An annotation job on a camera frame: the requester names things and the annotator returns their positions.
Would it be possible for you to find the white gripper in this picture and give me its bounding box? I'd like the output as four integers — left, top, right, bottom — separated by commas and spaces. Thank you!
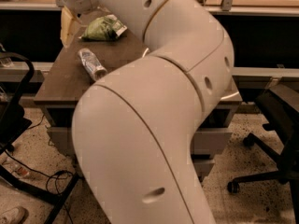
60, 0, 93, 48

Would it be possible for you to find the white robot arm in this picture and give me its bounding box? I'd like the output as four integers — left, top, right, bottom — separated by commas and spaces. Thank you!
63, 0, 234, 224

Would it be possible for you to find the green chip bag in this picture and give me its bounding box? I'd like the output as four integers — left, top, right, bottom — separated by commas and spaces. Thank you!
80, 14, 127, 41

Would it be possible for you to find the grey drawer cabinet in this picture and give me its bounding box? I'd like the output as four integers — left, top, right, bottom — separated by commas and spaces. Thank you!
36, 14, 234, 189

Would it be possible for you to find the black chair left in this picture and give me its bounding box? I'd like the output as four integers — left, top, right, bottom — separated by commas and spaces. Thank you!
0, 51, 35, 153

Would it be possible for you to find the black stand leg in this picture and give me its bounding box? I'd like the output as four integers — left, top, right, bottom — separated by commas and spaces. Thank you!
0, 166, 79, 224

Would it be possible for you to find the white sneaker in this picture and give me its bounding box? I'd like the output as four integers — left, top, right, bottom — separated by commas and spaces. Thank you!
0, 206, 26, 224

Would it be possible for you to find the black office chair right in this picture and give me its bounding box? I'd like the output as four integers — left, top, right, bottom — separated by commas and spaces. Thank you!
227, 84, 299, 224

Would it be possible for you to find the top drawer with handle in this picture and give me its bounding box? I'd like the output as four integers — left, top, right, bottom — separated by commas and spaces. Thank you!
47, 127, 232, 159

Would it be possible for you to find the drawer with handle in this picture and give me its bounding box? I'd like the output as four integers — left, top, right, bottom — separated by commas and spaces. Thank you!
47, 127, 232, 159
193, 160, 215, 181

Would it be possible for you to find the black floor cable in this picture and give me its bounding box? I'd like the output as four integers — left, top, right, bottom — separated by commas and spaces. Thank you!
0, 114, 76, 224

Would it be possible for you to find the middle drawer with handle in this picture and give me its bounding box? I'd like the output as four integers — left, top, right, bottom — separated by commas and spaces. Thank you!
193, 160, 215, 181

